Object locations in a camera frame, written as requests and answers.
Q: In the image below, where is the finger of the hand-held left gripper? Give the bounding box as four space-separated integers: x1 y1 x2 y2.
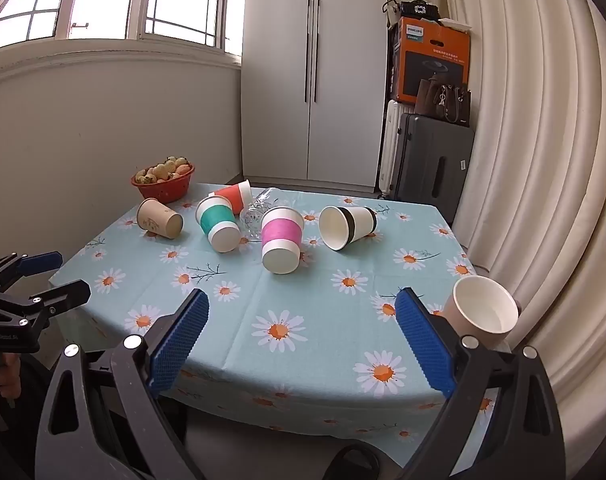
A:
0 251 64 292
0 279 92 329

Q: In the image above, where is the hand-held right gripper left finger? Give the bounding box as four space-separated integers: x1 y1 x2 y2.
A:
34 288 210 480

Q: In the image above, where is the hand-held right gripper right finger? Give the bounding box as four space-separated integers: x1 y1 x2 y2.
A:
393 287 567 480

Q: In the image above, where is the pink band paper cup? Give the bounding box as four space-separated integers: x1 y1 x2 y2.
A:
261 206 305 275

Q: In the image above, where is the beige paper cup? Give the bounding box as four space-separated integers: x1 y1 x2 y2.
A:
440 276 520 353

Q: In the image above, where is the brown paper cup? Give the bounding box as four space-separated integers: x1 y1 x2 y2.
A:
136 197 184 240

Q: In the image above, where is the green band paper cup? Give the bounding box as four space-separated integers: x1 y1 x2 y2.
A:
196 195 242 253

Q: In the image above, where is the black band paper cup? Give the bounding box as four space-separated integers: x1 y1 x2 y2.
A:
318 205 378 252

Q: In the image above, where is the clear glass cup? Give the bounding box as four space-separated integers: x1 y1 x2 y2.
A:
239 187 289 241

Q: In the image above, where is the orange band paper cup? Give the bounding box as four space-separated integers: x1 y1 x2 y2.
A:
208 179 252 216

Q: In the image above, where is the person's left hand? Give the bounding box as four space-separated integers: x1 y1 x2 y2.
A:
0 354 24 402

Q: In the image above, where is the daisy print tablecloth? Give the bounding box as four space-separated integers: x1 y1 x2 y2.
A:
48 182 484 466

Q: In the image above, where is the black rounded object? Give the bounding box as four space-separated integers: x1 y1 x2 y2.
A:
323 442 384 480

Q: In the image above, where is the red plastic basket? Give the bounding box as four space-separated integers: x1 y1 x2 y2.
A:
131 162 196 204

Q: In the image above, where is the pile of fruits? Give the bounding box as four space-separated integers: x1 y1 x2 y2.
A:
135 156 190 184

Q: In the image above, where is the grey suitcase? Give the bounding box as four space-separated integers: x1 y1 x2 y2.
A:
392 112 475 226

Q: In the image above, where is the white suitcase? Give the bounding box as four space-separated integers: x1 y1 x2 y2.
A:
378 100 401 198

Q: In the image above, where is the cream curtain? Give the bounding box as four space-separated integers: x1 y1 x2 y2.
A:
435 0 606 426

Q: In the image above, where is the brown handbag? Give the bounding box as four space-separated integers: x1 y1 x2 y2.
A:
414 77 471 126

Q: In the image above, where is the white wardrobe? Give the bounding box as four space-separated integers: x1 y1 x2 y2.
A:
239 0 389 193

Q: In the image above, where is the orange cardboard box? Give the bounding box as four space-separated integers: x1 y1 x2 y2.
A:
390 16 471 106

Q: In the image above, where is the black camera bag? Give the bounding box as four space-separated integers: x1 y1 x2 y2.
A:
383 0 440 21

